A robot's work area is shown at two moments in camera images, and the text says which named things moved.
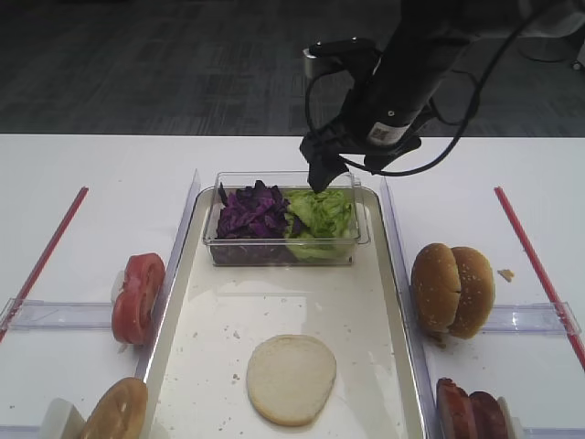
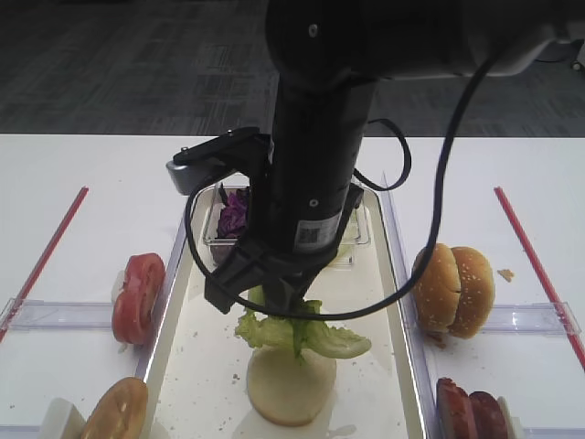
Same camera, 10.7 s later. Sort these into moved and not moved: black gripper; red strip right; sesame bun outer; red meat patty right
Moved: black gripper
Not moved: red strip right; red meat patty right; sesame bun outer
